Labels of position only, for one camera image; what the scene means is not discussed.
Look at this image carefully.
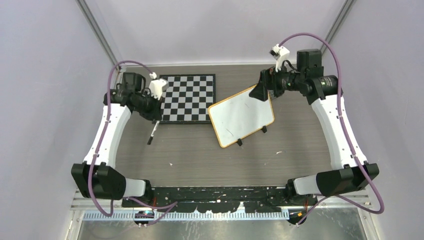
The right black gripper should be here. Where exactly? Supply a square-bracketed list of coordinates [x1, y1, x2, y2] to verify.
[248, 61, 304, 102]

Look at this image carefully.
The black white marker pen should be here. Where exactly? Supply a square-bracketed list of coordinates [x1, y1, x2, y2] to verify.
[147, 120, 161, 145]

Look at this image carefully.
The black white checkerboard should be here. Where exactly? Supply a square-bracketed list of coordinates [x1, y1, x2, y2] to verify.
[160, 73, 216, 124]

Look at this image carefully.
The yellow framed whiteboard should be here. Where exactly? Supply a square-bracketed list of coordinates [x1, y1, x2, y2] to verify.
[207, 85, 275, 148]

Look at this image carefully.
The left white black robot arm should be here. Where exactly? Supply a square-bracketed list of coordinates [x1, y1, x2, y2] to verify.
[71, 72, 169, 207]

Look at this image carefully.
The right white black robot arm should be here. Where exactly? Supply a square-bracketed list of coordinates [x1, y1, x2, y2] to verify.
[249, 46, 380, 205]

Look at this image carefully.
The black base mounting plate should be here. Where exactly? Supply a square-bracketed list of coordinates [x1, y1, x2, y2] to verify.
[136, 186, 318, 214]

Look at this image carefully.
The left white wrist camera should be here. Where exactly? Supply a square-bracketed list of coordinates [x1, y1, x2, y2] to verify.
[148, 78, 169, 100]

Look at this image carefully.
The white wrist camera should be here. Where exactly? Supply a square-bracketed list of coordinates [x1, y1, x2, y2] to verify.
[148, 78, 169, 100]
[269, 44, 290, 72]

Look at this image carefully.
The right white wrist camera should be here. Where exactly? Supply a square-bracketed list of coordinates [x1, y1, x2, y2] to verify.
[269, 44, 290, 72]

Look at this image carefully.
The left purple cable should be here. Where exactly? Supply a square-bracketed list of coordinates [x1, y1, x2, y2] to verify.
[86, 60, 178, 227]

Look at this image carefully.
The purple cable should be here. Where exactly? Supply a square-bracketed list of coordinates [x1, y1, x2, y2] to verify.
[86, 60, 178, 227]
[278, 32, 386, 227]

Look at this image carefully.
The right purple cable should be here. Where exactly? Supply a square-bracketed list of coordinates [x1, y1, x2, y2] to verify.
[278, 32, 386, 227]

